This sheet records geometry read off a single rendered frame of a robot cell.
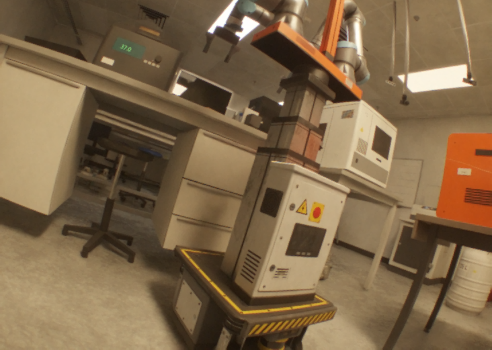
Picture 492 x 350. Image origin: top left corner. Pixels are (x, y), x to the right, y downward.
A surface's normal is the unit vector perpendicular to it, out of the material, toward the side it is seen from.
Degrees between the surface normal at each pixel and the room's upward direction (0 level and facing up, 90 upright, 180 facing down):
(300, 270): 90
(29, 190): 90
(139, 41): 90
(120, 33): 90
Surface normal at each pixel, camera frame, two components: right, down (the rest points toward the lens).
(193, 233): 0.44, 0.06
